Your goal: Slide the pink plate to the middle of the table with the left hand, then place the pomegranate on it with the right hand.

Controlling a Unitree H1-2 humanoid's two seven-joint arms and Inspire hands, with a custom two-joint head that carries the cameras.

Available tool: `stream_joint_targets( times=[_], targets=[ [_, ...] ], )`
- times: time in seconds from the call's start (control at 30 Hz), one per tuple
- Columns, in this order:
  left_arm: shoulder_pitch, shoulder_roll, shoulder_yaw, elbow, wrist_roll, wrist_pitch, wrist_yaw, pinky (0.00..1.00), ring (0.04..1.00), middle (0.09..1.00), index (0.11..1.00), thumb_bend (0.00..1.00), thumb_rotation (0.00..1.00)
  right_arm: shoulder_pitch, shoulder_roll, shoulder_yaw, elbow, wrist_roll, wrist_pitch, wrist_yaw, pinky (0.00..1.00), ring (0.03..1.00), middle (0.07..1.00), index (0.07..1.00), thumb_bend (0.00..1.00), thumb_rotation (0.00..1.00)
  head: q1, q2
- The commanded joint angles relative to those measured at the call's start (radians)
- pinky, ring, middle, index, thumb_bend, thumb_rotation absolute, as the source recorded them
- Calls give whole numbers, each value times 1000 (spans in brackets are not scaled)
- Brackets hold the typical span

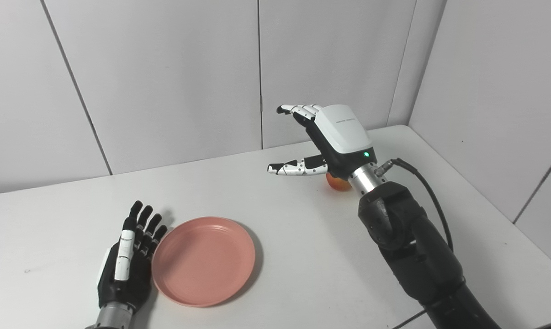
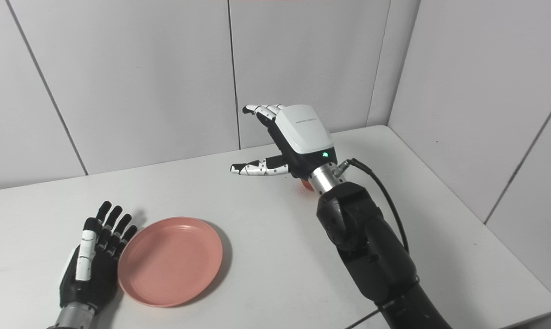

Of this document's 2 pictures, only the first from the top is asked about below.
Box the pink round plate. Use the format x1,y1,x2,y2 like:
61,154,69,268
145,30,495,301
152,217,256,307

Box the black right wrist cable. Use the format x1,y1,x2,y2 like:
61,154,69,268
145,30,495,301
375,158,454,329

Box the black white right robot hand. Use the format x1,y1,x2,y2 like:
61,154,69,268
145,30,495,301
267,104,377,180

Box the red orange pomegranate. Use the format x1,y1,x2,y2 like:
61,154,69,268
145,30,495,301
326,173,352,192

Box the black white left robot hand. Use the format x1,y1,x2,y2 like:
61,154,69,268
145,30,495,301
97,201,168,313

